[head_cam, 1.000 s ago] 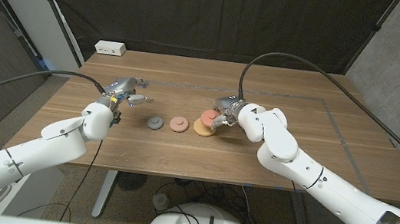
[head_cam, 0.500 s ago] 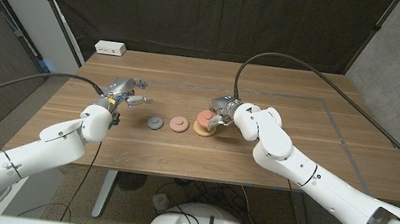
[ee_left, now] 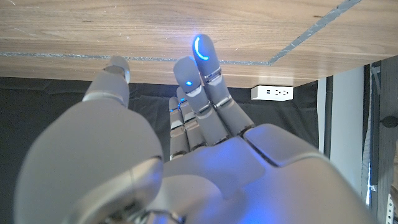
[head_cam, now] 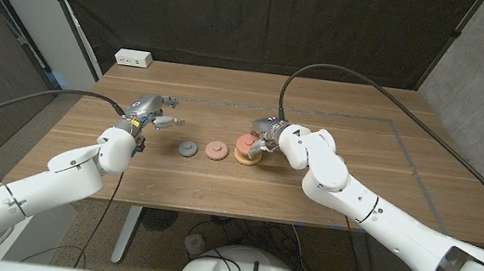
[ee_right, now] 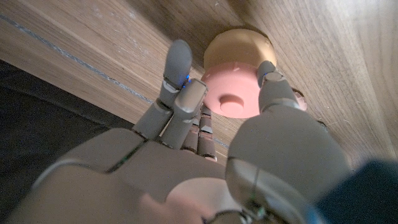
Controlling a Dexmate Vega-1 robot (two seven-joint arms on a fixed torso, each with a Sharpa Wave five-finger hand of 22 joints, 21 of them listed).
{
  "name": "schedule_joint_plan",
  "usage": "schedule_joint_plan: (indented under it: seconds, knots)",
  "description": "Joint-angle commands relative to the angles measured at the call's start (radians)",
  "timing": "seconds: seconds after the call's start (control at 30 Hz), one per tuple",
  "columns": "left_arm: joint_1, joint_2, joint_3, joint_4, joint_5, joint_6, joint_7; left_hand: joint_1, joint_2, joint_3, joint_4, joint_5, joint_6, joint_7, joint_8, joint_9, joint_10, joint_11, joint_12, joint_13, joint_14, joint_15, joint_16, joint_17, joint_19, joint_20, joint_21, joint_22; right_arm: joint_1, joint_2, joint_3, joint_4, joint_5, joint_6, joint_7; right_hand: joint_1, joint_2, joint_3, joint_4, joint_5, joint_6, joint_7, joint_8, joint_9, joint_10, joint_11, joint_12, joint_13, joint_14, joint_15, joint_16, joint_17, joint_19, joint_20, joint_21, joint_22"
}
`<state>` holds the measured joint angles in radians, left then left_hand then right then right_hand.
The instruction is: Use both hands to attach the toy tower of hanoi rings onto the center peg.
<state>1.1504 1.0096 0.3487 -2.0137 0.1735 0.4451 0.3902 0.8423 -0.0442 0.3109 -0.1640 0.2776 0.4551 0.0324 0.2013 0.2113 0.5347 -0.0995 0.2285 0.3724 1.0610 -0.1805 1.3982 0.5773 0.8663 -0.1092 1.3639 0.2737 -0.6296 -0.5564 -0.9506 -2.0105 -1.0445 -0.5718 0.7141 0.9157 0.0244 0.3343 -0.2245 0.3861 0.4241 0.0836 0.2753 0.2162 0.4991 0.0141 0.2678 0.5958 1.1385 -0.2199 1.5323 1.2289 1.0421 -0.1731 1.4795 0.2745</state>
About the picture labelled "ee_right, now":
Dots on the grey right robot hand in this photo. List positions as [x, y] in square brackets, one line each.
[155, 180]

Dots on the blue right wrist connector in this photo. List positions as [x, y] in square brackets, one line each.
[363, 196]

